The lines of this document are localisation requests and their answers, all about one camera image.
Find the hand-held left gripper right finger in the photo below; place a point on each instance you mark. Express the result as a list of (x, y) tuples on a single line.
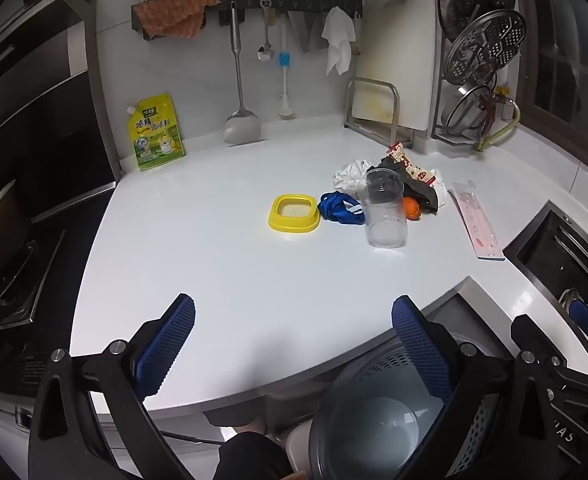
[(421, 345)]

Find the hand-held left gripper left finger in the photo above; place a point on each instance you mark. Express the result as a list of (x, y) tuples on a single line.
[(166, 345)]

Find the grey perforated wastebasket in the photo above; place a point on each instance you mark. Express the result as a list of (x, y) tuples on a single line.
[(369, 425)]

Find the pink packet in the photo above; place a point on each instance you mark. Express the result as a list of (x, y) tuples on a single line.
[(476, 222)]

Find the clear plastic cup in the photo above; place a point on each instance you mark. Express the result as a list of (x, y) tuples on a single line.
[(385, 215)]

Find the small tangerine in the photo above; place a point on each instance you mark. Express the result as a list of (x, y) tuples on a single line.
[(412, 209)]

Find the yellow plastic lid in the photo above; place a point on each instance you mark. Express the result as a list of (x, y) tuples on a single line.
[(274, 217)]

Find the red white snack wrapper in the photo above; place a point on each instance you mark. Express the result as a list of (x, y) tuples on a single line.
[(414, 170)]

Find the white paper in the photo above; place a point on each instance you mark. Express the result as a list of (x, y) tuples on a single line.
[(349, 175)]

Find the kitchen sink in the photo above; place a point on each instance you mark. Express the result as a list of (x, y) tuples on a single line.
[(549, 255)]

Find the person's leg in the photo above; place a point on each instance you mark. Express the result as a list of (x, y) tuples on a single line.
[(254, 455)]

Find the gas stove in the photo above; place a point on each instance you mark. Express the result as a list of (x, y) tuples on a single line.
[(8, 270)]

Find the yellow seasoning pouch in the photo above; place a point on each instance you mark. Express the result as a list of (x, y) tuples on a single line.
[(156, 132)]

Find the metal pot lid rack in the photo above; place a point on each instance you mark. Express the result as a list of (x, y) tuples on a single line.
[(441, 132)]

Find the steel ladle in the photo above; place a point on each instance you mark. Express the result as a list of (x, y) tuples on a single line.
[(241, 127)]

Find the glass pot lid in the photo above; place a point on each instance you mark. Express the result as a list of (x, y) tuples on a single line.
[(461, 110)]

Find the dark window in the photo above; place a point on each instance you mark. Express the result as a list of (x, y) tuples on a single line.
[(569, 60)]

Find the metal cutting board stand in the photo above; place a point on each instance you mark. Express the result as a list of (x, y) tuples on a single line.
[(374, 85)]

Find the black range hood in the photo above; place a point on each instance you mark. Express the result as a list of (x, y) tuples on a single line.
[(28, 110)]

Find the perforated steamer plate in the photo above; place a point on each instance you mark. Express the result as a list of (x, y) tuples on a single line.
[(484, 47)]

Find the blue white bottle brush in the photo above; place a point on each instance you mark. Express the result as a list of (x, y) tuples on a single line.
[(285, 60)]

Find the white cutting board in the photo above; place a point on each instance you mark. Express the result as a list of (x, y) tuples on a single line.
[(399, 35)]

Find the metal spoon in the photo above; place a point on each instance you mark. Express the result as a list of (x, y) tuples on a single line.
[(265, 50)]

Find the white hanging cloth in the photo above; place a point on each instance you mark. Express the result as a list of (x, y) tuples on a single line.
[(338, 40)]

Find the orange dish cloth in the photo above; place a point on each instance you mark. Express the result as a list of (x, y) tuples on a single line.
[(173, 17)]

